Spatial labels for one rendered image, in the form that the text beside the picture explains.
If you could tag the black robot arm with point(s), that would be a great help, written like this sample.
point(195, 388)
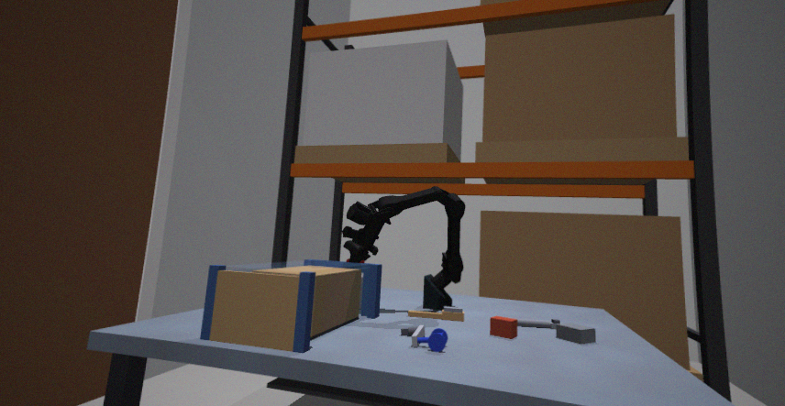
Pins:
point(390, 206)

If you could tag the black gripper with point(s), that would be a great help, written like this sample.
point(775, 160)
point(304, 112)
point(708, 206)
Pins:
point(359, 249)

